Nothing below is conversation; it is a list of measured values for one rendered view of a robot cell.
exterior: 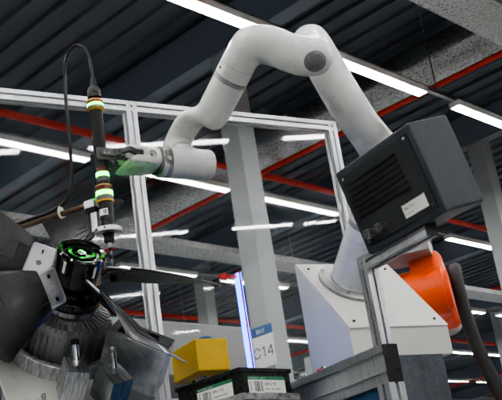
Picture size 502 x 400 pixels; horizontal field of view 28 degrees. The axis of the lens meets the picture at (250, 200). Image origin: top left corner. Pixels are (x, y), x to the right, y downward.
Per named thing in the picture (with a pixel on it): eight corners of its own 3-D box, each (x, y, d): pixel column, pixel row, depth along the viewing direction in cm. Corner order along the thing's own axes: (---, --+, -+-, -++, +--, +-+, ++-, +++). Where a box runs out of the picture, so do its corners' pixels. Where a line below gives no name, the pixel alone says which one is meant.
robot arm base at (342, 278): (354, 264, 293) (373, 209, 286) (396, 298, 279) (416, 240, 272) (304, 269, 282) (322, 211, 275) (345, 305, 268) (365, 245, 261)
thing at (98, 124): (93, 186, 250) (86, 111, 257) (101, 190, 253) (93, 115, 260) (105, 182, 248) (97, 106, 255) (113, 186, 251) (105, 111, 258)
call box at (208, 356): (174, 389, 281) (170, 351, 284) (206, 386, 286) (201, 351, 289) (199, 375, 268) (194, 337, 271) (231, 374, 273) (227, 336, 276)
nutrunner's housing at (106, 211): (98, 244, 244) (82, 78, 260) (107, 247, 248) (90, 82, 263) (111, 239, 243) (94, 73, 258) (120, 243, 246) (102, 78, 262)
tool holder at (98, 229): (82, 236, 245) (78, 199, 248) (97, 242, 251) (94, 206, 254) (112, 226, 242) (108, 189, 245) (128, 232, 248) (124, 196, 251)
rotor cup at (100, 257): (29, 284, 239) (40, 237, 234) (78, 275, 249) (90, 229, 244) (63, 316, 231) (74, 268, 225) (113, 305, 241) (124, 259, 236)
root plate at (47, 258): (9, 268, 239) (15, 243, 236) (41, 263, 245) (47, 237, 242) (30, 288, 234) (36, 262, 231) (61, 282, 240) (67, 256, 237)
